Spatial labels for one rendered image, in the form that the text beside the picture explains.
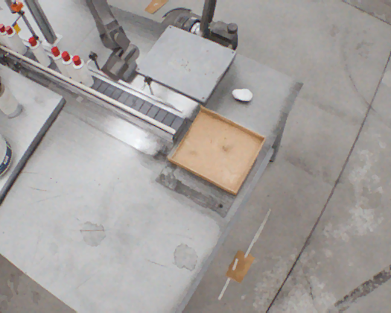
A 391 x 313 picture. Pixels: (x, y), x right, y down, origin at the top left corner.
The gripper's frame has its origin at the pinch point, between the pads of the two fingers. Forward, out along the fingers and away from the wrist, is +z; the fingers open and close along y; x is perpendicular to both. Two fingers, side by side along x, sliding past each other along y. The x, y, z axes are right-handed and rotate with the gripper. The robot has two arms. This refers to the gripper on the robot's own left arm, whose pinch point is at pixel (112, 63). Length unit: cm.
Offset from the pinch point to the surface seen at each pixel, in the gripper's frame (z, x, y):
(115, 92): 28.0, 12.2, -0.9
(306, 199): 37, 141, -26
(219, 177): -4, 59, 10
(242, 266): 45, 128, 27
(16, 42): 57, -40, 2
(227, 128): 1, 53, -10
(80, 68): 23.7, -6.9, 2.0
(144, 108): 18.0, 24.4, 0.1
